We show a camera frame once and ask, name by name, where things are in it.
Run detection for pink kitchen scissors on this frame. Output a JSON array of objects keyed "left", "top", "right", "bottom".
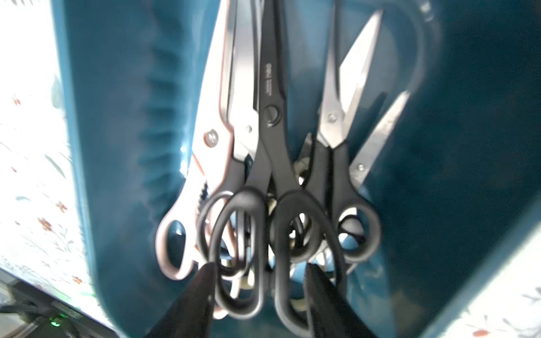
[{"left": 155, "top": 1, "right": 237, "bottom": 281}]

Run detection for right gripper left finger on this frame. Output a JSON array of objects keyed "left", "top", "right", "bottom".
[{"left": 146, "top": 263, "right": 217, "bottom": 338}]

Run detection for blue handled scissors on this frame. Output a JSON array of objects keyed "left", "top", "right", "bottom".
[{"left": 346, "top": 90, "right": 411, "bottom": 191}]

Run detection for small black scissors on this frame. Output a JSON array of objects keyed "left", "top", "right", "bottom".
[{"left": 310, "top": 9, "right": 383, "bottom": 264}]

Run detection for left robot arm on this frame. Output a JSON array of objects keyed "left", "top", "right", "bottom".
[{"left": 1, "top": 270, "right": 118, "bottom": 337}]

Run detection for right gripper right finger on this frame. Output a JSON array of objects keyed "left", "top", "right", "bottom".
[{"left": 304, "top": 263, "right": 375, "bottom": 338}]

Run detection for teal plastic storage box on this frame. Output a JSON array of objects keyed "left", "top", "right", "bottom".
[{"left": 52, "top": 1, "right": 540, "bottom": 337}]

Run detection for all black scissors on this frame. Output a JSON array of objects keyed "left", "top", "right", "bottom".
[{"left": 198, "top": 1, "right": 347, "bottom": 337}]

